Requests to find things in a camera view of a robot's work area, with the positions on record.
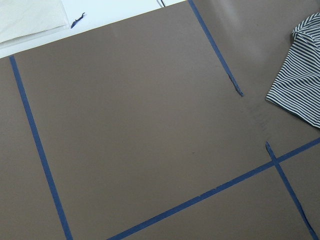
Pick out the torn blue tape scrap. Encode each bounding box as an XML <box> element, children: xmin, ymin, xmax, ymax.
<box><xmin>70</xmin><ymin>12</ymin><xmax>85</xmax><ymax>29</ymax></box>

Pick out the navy white striped polo shirt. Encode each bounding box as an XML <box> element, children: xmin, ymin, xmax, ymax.
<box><xmin>265</xmin><ymin>12</ymin><xmax>320</xmax><ymax>128</ymax></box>

